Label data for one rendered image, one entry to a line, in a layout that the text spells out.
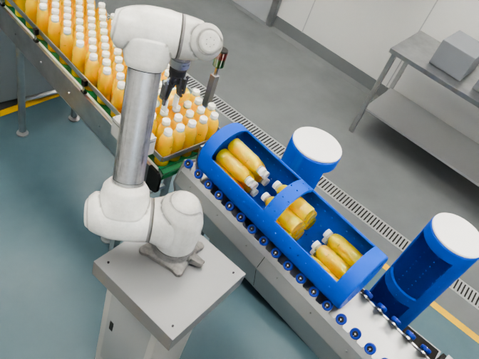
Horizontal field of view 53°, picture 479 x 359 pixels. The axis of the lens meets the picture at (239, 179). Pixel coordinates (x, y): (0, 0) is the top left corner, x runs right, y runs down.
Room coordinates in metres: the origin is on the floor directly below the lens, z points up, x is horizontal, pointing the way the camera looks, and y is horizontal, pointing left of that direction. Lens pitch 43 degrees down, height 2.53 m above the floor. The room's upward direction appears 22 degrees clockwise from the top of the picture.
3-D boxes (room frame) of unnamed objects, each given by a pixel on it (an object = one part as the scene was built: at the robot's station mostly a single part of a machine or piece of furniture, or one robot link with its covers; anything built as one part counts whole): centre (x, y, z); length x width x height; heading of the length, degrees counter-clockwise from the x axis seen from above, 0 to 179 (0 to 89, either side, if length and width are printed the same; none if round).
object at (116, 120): (1.62, 0.52, 1.05); 0.20 x 0.10 x 0.10; 59
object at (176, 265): (1.09, 0.12, 1.10); 0.22 x 0.18 x 0.06; 78
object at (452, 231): (1.86, -1.10, 1.03); 0.28 x 0.28 x 0.01
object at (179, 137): (1.74, 0.35, 0.99); 0.07 x 0.07 x 0.19
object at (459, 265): (1.86, -1.10, 0.59); 0.28 x 0.28 x 0.88
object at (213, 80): (2.27, 0.34, 0.55); 0.04 x 0.04 x 1.10; 59
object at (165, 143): (1.68, 0.38, 0.99); 0.07 x 0.07 x 0.19
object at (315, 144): (2.12, -0.31, 1.03); 0.28 x 0.28 x 0.01
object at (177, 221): (1.09, 0.14, 1.24); 0.18 x 0.16 x 0.22; 111
